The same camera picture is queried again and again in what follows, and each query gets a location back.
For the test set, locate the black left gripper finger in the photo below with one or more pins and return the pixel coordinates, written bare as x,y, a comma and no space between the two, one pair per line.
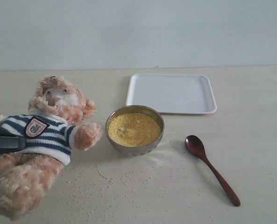
10,144

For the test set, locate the teddy bear striped sweater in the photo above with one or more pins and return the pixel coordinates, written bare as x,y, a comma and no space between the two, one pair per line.
56,123

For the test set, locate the dark red wooden spoon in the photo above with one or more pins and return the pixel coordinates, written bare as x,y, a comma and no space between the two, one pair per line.
195,146

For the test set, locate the metal bowl of millet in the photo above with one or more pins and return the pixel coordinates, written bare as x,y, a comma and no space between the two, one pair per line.
135,130

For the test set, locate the white rectangular tray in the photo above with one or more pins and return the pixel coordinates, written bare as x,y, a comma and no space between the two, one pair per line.
172,93

